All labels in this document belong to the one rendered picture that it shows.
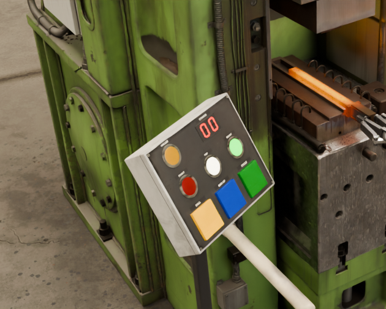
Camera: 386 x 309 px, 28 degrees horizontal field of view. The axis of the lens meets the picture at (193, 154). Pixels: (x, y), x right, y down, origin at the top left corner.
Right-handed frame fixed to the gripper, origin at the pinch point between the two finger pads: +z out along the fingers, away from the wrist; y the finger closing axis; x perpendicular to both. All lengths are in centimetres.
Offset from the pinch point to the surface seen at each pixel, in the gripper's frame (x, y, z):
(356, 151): -11.5, -2.2, -1.0
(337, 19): 29.4, -5.6, 6.0
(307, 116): -2.1, -11.4, 11.4
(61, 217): -103, -61, 138
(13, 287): -103, -95, 103
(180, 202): 8, -68, -17
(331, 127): -4.2, -7.2, 5.2
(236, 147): 9.3, -45.9, -6.2
